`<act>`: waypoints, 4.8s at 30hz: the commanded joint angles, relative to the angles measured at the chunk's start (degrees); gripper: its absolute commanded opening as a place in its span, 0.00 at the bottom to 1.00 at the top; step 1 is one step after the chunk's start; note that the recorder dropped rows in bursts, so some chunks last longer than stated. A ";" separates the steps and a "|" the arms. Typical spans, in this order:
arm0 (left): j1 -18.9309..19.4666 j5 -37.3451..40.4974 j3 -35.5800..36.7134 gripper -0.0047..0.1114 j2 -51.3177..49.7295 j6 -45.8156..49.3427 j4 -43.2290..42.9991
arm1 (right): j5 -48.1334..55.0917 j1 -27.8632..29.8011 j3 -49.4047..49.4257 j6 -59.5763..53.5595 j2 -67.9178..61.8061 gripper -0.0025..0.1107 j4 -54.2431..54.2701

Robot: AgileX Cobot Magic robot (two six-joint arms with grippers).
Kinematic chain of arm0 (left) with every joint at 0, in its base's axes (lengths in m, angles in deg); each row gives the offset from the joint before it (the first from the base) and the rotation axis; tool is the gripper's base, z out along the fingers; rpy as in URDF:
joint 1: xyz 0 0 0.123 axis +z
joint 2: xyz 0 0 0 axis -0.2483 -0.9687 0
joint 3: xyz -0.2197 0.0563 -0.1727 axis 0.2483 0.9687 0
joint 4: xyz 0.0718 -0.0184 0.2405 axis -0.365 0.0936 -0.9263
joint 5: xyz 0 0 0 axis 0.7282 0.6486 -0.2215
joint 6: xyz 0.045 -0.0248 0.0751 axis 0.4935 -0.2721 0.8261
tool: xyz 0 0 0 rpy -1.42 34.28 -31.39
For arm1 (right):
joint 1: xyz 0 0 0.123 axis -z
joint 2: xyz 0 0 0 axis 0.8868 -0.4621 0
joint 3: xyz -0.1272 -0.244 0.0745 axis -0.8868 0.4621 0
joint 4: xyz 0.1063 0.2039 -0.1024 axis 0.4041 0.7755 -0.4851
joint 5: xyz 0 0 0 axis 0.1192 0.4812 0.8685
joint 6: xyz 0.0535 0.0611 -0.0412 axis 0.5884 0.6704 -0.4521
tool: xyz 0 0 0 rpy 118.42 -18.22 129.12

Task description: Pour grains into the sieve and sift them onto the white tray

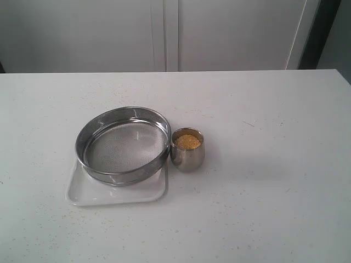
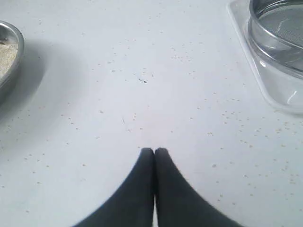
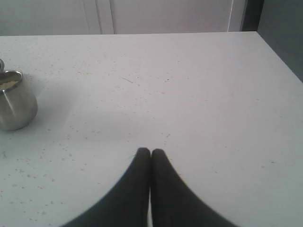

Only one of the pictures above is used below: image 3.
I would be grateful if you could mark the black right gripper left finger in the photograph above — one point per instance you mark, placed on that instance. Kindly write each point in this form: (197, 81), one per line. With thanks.
(127, 203)

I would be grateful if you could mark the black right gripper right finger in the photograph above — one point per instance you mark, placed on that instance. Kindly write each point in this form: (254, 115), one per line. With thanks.
(173, 204)

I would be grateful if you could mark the stainless steel cup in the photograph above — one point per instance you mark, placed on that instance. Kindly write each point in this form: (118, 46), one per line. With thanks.
(18, 104)

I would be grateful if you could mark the dark door frame post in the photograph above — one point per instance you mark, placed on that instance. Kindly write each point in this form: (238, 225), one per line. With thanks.
(252, 14)

